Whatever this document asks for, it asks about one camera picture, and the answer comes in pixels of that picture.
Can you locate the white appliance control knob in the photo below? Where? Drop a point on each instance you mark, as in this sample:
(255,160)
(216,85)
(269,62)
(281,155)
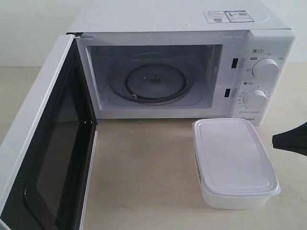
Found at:
(265,68)
(255,99)

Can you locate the white microwave door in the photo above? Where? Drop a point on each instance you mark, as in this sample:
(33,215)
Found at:
(46,158)

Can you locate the white plastic lidded container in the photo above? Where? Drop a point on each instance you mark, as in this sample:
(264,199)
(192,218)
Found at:
(232,158)

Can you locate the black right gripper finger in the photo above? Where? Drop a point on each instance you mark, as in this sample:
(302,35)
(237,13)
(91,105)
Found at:
(294,140)

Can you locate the white microwave oven body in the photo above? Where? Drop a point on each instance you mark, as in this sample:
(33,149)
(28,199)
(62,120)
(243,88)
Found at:
(223,53)

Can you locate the white printed label sticker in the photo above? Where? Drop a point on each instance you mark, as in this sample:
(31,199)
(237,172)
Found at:
(227,17)

